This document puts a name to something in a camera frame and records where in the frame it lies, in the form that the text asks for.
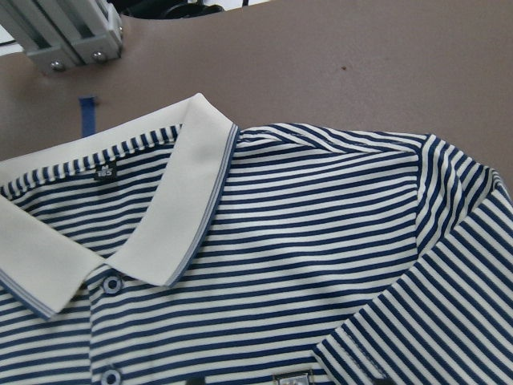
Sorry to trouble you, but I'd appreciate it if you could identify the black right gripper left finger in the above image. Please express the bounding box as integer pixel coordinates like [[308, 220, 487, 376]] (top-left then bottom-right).
[[185, 376, 205, 385]]

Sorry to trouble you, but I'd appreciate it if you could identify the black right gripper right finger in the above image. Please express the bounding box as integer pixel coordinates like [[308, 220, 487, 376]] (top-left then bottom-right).
[[369, 377, 391, 385]]

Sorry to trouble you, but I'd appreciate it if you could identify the blue white striped polo shirt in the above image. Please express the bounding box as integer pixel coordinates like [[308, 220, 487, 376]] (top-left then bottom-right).
[[1, 95, 512, 384]]

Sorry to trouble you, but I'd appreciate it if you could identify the aluminium frame post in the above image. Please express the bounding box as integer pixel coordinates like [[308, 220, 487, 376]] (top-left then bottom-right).
[[1, 0, 123, 73]]

